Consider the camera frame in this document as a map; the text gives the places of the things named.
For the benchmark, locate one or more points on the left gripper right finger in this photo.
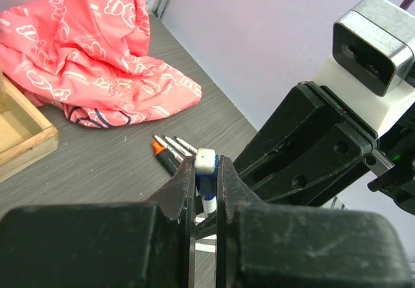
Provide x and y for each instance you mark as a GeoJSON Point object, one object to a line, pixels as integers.
{"type": "Point", "coordinates": [271, 245]}

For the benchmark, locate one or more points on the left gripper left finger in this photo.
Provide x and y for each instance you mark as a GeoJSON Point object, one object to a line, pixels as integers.
{"type": "Point", "coordinates": [131, 244]}

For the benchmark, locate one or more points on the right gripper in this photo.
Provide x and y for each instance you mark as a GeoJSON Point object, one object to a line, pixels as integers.
{"type": "Point", "coordinates": [310, 142]}

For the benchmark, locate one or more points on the blue capped marker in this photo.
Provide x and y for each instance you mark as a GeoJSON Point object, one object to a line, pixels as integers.
{"type": "Point", "coordinates": [209, 205]}

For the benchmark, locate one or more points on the black highlighter body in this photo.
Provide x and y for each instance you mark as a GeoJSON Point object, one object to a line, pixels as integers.
{"type": "Point", "coordinates": [165, 158]}

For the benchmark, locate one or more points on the blue marker cap with eraser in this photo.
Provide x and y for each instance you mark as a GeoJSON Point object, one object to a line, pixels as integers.
{"type": "Point", "coordinates": [206, 173]}

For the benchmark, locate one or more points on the yellow capped white pen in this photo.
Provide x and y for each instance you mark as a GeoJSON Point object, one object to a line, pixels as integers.
{"type": "Point", "coordinates": [162, 142]}

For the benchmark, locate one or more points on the purple capped marker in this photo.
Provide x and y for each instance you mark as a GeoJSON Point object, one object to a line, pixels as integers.
{"type": "Point", "coordinates": [186, 145]}

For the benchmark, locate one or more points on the yellow capped marker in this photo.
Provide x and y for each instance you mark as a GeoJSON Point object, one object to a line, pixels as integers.
{"type": "Point", "coordinates": [177, 146]}

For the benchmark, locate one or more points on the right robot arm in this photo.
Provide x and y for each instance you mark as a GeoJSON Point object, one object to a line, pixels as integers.
{"type": "Point", "coordinates": [398, 185]}

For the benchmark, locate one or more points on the wooden clothes rack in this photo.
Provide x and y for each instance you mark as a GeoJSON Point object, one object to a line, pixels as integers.
{"type": "Point", "coordinates": [26, 134]}

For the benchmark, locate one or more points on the coral printed cloth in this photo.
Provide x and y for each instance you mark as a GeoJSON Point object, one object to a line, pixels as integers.
{"type": "Point", "coordinates": [90, 59]}

